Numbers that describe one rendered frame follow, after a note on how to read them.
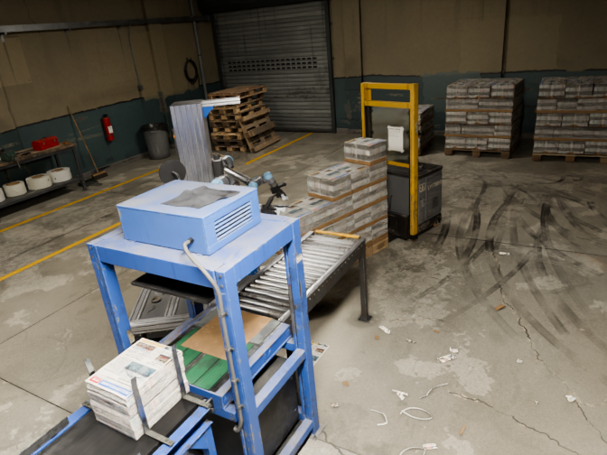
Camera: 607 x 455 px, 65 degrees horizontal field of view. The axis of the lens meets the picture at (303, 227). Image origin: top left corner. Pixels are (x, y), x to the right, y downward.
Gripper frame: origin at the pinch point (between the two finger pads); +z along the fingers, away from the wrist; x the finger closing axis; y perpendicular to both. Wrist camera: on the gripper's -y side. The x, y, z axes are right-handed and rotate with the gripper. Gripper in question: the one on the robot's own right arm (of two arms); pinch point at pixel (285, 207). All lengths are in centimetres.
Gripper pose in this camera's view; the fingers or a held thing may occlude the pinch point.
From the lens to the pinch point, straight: 373.9
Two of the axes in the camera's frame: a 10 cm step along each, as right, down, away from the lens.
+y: 0.4, 9.6, 2.7
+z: 9.3, 0.6, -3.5
